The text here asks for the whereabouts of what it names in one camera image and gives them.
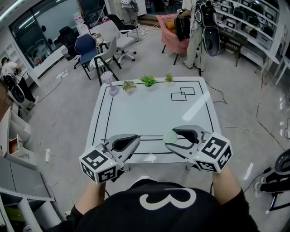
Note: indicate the grey cabinet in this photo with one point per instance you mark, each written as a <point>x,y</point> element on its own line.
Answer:
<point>25,179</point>

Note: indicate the white power strip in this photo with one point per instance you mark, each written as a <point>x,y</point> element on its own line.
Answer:
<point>62,75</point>
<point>47,155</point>
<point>144,32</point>

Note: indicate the black white backpack unit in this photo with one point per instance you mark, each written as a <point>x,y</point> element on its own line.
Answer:
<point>211,43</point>
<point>284,163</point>
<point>17,95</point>

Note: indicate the white low cabinet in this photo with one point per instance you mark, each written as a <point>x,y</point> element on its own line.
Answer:
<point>48,61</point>

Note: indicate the pink armchair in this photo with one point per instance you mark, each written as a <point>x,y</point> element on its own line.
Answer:
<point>168,43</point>

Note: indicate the white metal shelf rack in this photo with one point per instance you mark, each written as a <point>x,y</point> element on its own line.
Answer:
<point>25,195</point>

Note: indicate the row of black cases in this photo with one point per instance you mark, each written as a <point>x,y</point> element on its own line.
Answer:
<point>240,13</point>

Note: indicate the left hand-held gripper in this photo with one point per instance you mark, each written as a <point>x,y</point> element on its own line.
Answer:
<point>97,165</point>

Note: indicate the grey chair black legs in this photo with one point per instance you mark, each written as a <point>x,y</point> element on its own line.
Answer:
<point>111,51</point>

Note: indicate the leafy green potted plant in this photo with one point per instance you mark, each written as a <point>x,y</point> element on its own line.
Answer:
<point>148,80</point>

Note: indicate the white cubby shelf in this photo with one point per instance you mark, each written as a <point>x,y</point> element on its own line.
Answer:
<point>18,123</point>

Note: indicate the black bag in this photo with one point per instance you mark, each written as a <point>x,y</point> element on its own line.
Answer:
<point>181,29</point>

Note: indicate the person's left forearm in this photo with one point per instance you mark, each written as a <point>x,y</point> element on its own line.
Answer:
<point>93,197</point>

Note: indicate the person's black printed T-shirt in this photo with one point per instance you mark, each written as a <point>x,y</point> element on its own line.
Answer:
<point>113,215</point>

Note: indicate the variegated potted plant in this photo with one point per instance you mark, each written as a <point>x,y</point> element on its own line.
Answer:
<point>129,85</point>

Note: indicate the black stool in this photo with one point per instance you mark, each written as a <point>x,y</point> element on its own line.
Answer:
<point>233,45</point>

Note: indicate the white bookshelf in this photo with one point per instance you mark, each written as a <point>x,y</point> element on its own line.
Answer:
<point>11,48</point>

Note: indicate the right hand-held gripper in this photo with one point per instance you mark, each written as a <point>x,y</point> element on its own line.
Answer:
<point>215,151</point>

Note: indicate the dark glass window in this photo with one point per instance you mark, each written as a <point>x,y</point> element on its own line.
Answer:
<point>29,36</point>

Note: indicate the orange cushion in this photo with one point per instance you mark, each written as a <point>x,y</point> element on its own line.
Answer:
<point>168,25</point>
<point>170,31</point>

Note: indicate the person's right forearm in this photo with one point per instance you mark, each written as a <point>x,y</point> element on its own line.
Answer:
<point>226,185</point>

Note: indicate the blue chair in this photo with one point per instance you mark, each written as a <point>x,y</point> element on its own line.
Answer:
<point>86,48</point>

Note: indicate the white waste bin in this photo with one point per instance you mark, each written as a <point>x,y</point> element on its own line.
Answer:
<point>64,54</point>

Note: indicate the white office chair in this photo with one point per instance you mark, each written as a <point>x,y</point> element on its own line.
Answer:
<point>125,42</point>

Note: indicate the black office chair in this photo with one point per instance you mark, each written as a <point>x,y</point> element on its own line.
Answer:
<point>66,36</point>
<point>117,21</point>

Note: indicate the white display stand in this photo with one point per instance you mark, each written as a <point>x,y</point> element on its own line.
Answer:
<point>81,27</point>

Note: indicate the small grassy potted plant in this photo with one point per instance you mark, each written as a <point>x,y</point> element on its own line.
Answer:
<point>169,78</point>

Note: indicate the white shelving unit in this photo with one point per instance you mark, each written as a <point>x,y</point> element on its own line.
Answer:
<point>258,42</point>

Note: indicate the wooden open box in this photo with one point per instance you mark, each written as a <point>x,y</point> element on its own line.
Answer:
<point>13,146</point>

